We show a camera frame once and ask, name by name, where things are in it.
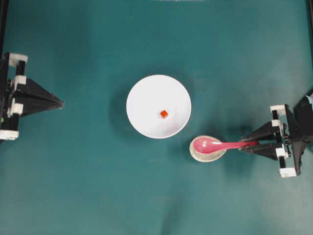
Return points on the speckled ceramic spoon rest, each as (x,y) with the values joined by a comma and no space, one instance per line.
(203,157)

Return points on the small red block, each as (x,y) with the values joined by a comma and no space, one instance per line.
(164,113)

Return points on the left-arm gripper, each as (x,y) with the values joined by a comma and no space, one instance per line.
(34,100)

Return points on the pink plastic spoon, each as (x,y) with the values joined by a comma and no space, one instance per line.
(206,145)

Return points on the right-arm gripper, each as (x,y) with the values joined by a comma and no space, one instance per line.
(297,133)

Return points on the white bowl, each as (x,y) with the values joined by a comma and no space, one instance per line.
(153,94)

